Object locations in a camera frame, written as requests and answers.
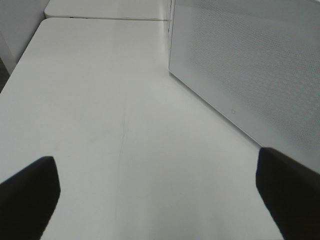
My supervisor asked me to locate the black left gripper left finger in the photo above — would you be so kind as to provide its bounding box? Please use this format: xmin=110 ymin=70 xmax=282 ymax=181
xmin=0 ymin=156 xmax=61 ymax=240

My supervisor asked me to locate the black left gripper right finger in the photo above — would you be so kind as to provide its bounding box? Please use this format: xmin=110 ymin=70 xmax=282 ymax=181
xmin=255 ymin=147 xmax=320 ymax=240

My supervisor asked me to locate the white microwave door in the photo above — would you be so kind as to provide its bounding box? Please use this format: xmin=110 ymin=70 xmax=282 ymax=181
xmin=169 ymin=0 xmax=320 ymax=172

